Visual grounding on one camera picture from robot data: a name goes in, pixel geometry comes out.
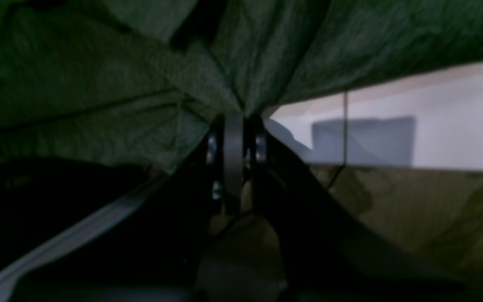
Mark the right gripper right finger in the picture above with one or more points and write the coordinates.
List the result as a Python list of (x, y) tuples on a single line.
[(328, 255)]

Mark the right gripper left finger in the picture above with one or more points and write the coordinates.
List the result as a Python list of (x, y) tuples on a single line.
[(154, 254)]

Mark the dark green t-shirt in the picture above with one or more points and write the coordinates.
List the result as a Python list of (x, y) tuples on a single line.
[(136, 81)]

